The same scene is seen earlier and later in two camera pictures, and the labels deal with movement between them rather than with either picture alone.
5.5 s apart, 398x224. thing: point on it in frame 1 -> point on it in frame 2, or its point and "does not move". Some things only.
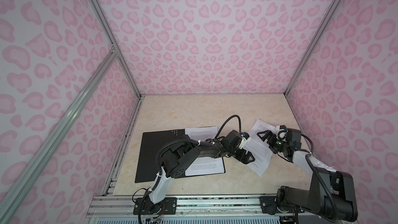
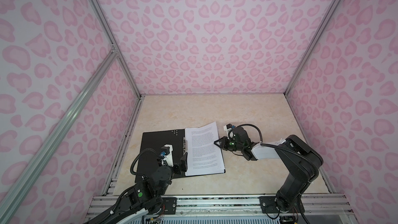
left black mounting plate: (169, 206) does not move
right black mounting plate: (268, 205) does not move
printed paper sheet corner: (261, 150) -> (204, 156)
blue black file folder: (147, 169) does not move
